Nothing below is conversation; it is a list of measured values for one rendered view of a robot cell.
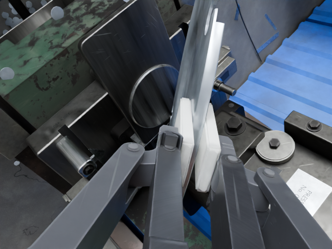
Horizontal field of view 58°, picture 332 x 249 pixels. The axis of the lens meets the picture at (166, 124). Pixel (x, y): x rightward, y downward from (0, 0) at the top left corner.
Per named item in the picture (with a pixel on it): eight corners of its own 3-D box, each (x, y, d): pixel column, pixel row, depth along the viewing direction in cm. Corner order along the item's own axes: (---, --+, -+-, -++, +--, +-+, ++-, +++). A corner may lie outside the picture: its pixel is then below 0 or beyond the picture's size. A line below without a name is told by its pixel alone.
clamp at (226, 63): (176, 88, 69) (209, 106, 63) (223, 44, 73) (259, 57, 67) (183, 105, 74) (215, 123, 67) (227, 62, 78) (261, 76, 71)
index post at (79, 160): (54, 145, 54) (78, 173, 48) (66, 134, 55) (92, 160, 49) (62, 153, 56) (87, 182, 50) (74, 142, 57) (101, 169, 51)
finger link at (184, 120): (183, 189, 17) (170, 186, 17) (182, 134, 23) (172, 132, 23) (194, 144, 16) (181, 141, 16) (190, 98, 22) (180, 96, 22)
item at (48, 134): (23, 140, 56) (35, 155, 52) (186, 2, 68) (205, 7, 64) (100, 204, 78) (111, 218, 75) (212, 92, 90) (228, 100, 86)
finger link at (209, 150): (207, 146, 16) (222, 149, 16) (202, 101, 22) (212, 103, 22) (194, 191, 17) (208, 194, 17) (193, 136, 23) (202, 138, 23)
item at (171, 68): (40, 24, 49) (79, 46, 40) (104, -23, 52) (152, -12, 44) (110, 118, 67) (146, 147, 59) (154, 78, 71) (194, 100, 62)
